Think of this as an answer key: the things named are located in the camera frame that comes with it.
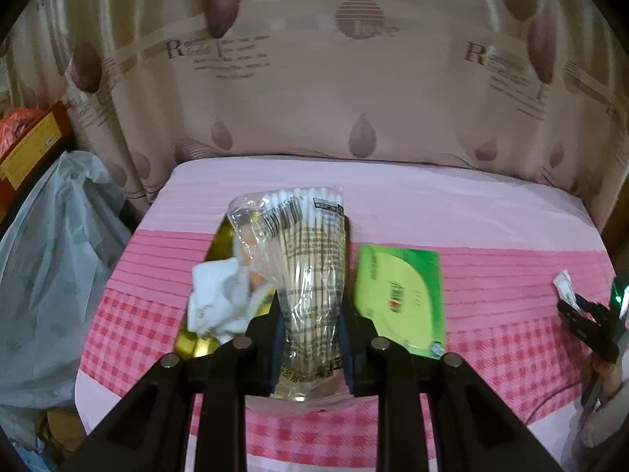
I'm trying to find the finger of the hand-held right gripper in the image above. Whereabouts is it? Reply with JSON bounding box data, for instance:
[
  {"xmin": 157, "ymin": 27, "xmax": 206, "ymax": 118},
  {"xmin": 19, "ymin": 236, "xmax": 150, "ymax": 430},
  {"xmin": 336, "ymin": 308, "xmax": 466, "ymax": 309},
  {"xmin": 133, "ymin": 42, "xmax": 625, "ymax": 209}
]
[
  {"xmin": 557, "ymin": 302, "xmax": 619, "ymax": 362},
  {"xmin": 574, "ymin": 294, "xmax": 615, "ymax": 340}
]

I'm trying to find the grey plastic bag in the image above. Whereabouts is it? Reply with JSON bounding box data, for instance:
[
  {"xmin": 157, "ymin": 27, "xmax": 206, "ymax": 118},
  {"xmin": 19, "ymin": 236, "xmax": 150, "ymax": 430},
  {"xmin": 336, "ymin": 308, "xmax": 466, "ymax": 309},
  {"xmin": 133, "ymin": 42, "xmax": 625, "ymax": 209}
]
[{"xmin": 0, "ymin": 150, "xmax": 133, "ymax": 409}]

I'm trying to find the person's right hand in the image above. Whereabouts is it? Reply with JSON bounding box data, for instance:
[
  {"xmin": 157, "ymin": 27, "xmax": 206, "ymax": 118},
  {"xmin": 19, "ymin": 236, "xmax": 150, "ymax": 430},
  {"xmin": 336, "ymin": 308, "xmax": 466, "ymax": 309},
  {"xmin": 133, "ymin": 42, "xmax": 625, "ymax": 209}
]
[{"xmin": 592, "ymin": 359, "xmax": 629, "ymax": 399}]

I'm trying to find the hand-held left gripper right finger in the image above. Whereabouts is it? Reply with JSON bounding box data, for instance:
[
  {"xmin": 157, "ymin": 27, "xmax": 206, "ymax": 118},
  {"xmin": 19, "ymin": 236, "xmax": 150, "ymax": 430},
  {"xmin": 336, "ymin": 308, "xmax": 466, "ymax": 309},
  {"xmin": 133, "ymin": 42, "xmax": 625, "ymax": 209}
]
[{"xmin": 339, "ymin": 305, "xmax": 563, "ymax": 472}]

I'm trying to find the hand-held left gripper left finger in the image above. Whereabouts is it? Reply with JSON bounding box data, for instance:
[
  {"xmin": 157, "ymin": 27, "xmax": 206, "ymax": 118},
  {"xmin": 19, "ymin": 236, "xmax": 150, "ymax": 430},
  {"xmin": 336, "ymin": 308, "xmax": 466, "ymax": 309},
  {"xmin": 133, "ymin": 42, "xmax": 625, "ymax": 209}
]
[{"xmin": 59, "ymin": 312, "xmax": 286, "ymax": 472}]

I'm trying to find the pink checked blanket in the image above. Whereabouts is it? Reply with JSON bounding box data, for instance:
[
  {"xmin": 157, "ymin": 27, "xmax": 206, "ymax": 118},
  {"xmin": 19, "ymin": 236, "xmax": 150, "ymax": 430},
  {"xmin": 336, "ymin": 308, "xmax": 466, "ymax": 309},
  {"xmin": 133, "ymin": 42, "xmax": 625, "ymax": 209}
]
[{"xmin": 74, "ymin": 155, "xmax": 620, "ymax": 472}]

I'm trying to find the green tissue box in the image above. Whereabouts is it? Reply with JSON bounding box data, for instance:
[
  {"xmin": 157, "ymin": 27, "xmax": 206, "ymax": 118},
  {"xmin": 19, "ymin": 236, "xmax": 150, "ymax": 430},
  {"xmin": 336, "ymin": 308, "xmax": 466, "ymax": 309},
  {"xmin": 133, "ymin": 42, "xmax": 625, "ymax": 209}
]
[{"xmin": 354, "ymin": 243, "xmax": 447, "ymax": 362}]

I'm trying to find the person's right forearm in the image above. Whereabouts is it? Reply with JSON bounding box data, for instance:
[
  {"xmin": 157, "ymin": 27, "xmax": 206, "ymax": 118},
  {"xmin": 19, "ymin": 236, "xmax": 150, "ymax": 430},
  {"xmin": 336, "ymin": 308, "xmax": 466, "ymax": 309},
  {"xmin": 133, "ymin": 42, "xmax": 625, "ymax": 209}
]
[{"xmin": 577, "ymin": 378, "xmax": 629, "ymax": 458}]

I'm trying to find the wooden door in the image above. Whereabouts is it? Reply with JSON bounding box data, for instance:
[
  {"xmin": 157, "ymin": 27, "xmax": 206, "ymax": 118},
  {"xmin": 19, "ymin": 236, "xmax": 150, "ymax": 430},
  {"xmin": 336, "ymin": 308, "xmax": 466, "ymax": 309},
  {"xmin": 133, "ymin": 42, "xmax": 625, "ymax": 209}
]
[{"xmin": 602, "ymin": 172, "xmax": 629, "ymax": 276}]

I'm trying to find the white sachet packet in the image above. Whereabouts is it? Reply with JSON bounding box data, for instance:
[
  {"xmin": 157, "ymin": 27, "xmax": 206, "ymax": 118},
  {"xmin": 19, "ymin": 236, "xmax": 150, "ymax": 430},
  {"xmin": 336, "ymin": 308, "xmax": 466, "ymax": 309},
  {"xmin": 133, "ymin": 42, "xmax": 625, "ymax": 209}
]
[{"xmin": 553, "ymin": 269, "xmax": 578, "ymax": 306}]

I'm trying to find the orange mesh bag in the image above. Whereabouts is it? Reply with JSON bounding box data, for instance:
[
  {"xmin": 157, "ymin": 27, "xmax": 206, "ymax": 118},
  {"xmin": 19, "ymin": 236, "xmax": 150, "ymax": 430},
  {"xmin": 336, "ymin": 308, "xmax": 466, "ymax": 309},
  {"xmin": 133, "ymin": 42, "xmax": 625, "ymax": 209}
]
[{"xmin": 0, "ymin": 108, "xmax": 41, "ymax": 154}]

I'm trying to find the yellow cloth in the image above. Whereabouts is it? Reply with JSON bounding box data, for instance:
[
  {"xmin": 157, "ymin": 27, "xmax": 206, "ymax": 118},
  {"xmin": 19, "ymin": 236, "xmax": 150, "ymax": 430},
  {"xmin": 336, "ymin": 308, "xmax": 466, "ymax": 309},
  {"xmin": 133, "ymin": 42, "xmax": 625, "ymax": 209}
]
[{"xmin": 46, "ymin": 406, "xmax": 86, "ymax": 453}]

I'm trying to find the orange cardboard box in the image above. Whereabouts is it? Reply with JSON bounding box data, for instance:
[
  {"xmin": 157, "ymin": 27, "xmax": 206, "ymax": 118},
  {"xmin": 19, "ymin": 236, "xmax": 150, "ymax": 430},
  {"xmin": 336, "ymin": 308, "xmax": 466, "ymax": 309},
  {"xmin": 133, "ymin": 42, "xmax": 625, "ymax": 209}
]
[{"xmin": 0, "ymin": 101, "xmax": 74, "ymax": 222}]

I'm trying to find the cotton swab bag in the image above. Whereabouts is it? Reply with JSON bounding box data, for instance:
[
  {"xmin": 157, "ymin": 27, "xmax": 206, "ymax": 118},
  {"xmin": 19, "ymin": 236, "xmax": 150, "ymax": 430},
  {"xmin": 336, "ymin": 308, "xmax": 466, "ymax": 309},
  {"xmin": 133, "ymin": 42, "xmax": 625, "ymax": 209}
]
[{"xmin": 227, "ymin": 184, "xmax": 351, "ymax": 401}]

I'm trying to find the gold metal tin box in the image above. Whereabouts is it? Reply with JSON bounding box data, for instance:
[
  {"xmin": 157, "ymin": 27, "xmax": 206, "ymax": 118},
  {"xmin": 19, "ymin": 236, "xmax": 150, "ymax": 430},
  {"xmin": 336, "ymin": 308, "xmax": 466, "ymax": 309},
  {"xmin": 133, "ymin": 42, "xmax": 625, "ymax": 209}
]
[{"xmin": 177, "ymin": 220, "xmax": 283, "ymax": 362}]

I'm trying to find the blue striped cloth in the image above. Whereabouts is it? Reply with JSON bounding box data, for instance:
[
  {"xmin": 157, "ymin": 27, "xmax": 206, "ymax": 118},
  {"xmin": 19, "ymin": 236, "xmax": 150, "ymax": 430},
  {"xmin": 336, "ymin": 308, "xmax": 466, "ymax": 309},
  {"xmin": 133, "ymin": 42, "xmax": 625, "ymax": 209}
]
[{"xmin": 10, "ymin": 433, "xmax": 55, "ymax": 470}]

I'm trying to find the beige leaf print curtain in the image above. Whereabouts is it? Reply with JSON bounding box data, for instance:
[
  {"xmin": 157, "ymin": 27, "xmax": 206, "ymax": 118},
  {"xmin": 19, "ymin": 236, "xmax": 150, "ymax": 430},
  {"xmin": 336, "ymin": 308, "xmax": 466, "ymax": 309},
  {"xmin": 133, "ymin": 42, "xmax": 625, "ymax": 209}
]
[{"xmin": 0, "ymin": 0, "xmax": 629, "ymax": 227}]

